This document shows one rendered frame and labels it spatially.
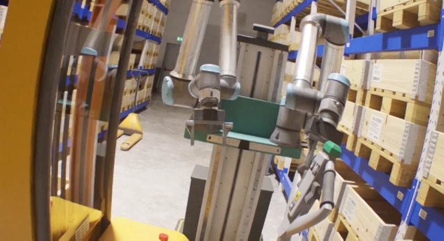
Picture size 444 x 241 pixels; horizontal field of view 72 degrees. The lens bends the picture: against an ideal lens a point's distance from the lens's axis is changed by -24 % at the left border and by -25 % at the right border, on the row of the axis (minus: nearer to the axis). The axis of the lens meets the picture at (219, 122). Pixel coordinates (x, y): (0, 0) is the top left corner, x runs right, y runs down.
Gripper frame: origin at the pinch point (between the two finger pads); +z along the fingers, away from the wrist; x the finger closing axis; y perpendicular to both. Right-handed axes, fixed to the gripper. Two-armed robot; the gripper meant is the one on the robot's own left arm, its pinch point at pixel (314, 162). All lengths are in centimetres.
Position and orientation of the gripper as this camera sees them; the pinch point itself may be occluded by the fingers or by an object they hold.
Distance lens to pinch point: 123.3
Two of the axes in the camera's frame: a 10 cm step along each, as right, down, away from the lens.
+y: 2.0, -3.1, -9.3
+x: 8.9, 4.5, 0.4
